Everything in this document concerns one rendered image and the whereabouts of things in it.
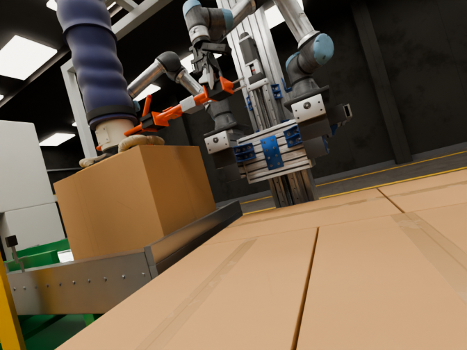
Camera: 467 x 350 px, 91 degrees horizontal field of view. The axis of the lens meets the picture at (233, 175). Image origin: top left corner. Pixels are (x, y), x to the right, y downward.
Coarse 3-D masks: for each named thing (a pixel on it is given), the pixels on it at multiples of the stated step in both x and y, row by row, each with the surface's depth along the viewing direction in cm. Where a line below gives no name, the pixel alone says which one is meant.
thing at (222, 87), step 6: (222, 78) 84; (216, 84) 85; (222, 84) 83; (204, 90) 86; (210, 90) 87; (216, 90) 86; (222, 90) 84; (228, 90) 86; (210, 96) 86; (216, 96) 87; (222, 96) 89
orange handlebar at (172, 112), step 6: (228, 84) 84; (198, 96) 89; (204, 96) 88; (204, 102) 94; (168, 108) 96; (174, 108) 95; (180, 108) 94; (162, 114) 98; (168, 114) 97; (174, 114) 97; (180, 114) 100; (138, 126) 104; (126, 132) 108; (132, 132) 107; (138, 132) 110; (150, 144) 138
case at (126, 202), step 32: (128, 160) 88; (160, 160) 93; (192, 160) 112; (64, 192) 107; (96, 192) 98; (128, 192) 90; (160, 192) 88; (192, 192) 106; (64, 224) 110; (96, 224) 100; (128, 224) 92; (160, 224) 84
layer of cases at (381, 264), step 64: (384, 192) 80; (448, 192) 60; (192, 256) 69; (256, 256) 54; (320, 256) 44; (384, 256) 38; (448, 256) 33; (128, 320) 41; (192, 320) 35; (256, 320) 31; (320, 320) 27; (384, 320) 25; (448, 320) 22
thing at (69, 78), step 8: (72, 72) 373; (64, 80) 369; (72, 80) 369; (72, 88) 365; (72, 96) 365; (80, 96) 374; (72, 104) 367; (80, 104) 370; (80, 112) 366; (80, 120) 363; (80, 128) 365; (88, 128) 372; (80, 136) 367; (88, 136) 368; (88, 144) 364; (88, 152) 363; (96, 152) 373
